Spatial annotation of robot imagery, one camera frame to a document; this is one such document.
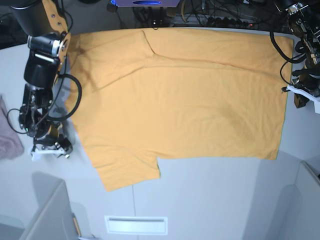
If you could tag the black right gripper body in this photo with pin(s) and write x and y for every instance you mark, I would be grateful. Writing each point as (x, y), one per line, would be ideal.
(49, 136)

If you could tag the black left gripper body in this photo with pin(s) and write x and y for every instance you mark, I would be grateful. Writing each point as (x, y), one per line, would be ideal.
(307, 80)

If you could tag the orange T-shirt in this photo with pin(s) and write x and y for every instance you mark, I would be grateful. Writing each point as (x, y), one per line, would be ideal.
(175, 93)

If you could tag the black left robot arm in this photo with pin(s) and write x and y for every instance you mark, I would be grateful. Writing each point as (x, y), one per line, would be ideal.
(304, 23)

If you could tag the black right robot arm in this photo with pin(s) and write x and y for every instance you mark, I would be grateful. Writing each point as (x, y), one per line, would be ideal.
(45, 23)

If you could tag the pink cloth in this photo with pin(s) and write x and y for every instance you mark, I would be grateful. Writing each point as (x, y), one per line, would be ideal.
(10, 144)

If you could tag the orange pencil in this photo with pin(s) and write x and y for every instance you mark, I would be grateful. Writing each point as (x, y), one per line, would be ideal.
(76, 225)

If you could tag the grey left bin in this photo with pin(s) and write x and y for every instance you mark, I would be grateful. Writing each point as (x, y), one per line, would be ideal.
(54, 218)

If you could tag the grey bin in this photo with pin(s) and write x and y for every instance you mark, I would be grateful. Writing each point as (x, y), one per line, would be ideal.
(54, 218)
(307, 226)

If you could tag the white table slot plate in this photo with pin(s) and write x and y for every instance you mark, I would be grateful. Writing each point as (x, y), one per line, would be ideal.
(136, 225)

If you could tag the black power strip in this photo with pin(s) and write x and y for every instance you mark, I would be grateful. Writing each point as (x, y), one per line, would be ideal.
(226, 22)

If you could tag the grey right bin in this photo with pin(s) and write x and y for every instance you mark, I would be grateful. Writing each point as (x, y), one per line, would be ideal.
(307, 226)

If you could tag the purple device with blue oval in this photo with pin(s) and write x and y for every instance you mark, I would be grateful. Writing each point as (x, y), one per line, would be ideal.
(147, 3)

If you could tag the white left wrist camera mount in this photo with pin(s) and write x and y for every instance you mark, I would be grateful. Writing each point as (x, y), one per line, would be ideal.
(314, 99)

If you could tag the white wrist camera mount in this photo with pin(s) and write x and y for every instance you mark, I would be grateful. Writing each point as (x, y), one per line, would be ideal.
(314, 99)
(39, 151)

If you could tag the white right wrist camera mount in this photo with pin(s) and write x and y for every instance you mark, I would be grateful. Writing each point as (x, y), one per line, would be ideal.
(39, 151)

